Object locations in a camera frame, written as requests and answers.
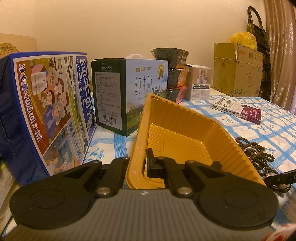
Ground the yellow plastic tray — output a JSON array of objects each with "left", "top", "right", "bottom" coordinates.
[{"left": 125, "top": 93, "right": 264, "bottom": 189}]

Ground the blue white checkered tablecloth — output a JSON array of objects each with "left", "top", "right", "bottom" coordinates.
[{"left": 0, "top": 94, "right": 296, "bottom": 232}]

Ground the dark red small box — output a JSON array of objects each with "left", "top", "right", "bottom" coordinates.
[{"left": 240, "top": 105, "right": 261, "bottom": 125}]

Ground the blue cartoon milk carton box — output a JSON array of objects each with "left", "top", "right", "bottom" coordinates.
[{"left": 1, "top": 51, "right": 95, "bottom": 185}]

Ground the green white milk carton box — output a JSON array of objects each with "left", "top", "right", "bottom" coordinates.
[{"left": 91, "top": 54, "right": 169, "bottom": 136}]

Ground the small white product box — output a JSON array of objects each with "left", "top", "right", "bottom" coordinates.
[{"left": 184, "top": 64, "right": 211, "bottom": 101}]

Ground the middle black instant noodle bowl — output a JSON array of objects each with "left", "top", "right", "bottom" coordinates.
[{"left": 167, "top": 68, "right": 189, "bottom": 89}]

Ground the black instant noodle bowl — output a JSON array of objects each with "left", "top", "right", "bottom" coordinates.
[
  {"left": 151, "top": 48, "right": 189, "bottom": 69},
  {"left": 167, "top": 68, "right": 189, "bottom": 89}
]

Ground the white AutoCAD book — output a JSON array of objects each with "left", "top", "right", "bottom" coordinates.
[{"left": 210, "top": 97, "right": 244, "bottom": 117}]

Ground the top black instant noodle bowl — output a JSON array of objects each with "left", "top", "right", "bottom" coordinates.
[{"left": 151, "top": 48, "right": 189, "bottom": 69}]

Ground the large brown cardboard box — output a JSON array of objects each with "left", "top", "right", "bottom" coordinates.
[{"left": 213, "top": 43, "right": 263, "bottom": 97}]

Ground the black folding hand cart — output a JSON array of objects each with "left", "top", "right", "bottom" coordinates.
[{"left": 247, "top": 6, "right": 271, "bottom": 101}]

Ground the yellow plastic bag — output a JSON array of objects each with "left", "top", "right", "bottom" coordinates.
[{"left": 229, "top": 32, "right": 257, "bottom": 51}]

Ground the wooden headboard panel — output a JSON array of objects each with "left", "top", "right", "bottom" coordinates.
[{"left": 0, "top": 33, "right": 36, "bottom": 52}]

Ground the beige patterned curtain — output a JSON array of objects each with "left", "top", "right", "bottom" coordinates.
[{"left": 264, "top": 1, "right": 295, "bottom": 114}]

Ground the brown cardboard box corner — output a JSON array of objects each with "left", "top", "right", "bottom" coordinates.
[{"left": 0, "top": 43, "right": 19, "bottom": 58}]

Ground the brown wooden bead necklace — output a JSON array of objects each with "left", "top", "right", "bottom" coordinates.
[{"left": 235, "top": 136, "right": 280, "bottom": 178}]

